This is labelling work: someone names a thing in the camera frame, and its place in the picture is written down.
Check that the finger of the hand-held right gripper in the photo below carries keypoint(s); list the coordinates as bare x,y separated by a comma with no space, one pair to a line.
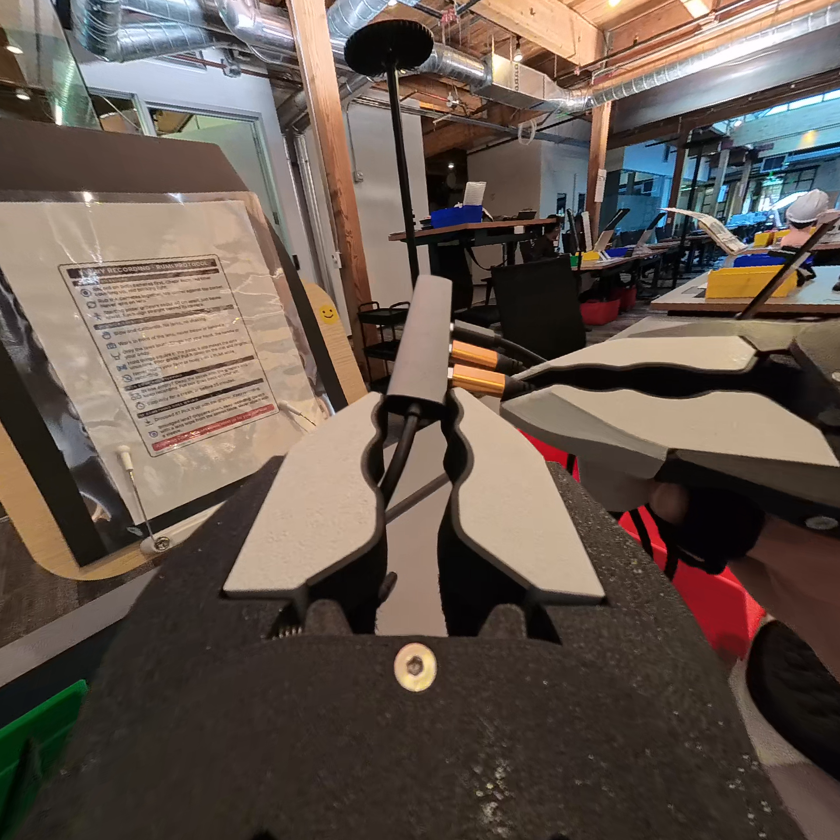
656,358
656,426

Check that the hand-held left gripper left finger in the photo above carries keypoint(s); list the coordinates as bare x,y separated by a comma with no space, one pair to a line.
308,518

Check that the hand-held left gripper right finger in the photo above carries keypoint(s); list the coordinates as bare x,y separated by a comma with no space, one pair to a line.
518,518

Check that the dark grey usb hub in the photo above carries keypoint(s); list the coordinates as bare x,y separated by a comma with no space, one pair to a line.
420,341

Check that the person's right hand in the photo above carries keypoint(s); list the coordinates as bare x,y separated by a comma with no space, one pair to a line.
794,577

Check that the red plastic bin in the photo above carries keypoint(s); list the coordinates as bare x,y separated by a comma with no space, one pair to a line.
709,604
598,312

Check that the yellow plastic bin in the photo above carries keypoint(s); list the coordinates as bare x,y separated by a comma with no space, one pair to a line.
741,283

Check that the blue plastic bin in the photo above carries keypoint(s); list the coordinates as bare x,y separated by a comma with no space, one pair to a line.
456,218
754,261

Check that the black office chair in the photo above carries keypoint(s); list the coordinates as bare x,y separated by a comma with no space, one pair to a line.
538,302

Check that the black utility cart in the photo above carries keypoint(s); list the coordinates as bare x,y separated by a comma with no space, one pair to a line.
387,348

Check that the yellow smiley sticker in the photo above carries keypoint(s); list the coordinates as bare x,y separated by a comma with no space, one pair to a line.
328,314

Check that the wooden standing desk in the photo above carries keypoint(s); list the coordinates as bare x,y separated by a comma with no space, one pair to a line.
499,226

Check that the laminated instruction sheet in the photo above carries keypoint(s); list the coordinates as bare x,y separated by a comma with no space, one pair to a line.
164,341

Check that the white ribbed container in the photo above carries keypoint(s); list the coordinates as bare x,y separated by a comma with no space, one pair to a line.
474,193

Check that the green plastic bin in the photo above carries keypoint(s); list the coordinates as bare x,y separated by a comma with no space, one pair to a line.
39,735

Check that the black pole with round disc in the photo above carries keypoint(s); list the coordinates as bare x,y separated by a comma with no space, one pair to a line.
388,43

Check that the wooden support post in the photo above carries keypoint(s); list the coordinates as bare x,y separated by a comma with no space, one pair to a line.
328,164
597,164

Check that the silver ventilation duct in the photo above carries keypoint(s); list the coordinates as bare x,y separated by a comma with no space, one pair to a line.
656,82
164,29

